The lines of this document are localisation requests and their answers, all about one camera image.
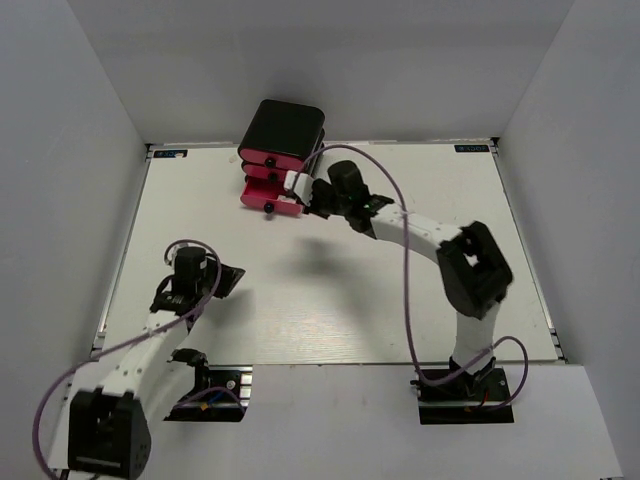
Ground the pink drawer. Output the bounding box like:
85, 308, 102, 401
240, 179, 303, 216
238, 147, 304, 170
241, 161, 288, 183

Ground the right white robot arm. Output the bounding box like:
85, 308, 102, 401
285, 160, 513, 399

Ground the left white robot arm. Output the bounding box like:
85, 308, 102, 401
67, 244, 246, 479

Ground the black drawer cabinet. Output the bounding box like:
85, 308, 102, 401
236, 98, 329, 201

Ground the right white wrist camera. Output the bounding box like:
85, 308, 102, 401
283, 170, 315, 206

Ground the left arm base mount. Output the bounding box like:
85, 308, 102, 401
165, 366, 253, 424

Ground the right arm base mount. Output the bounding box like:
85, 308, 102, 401
410, 368, 514, 425

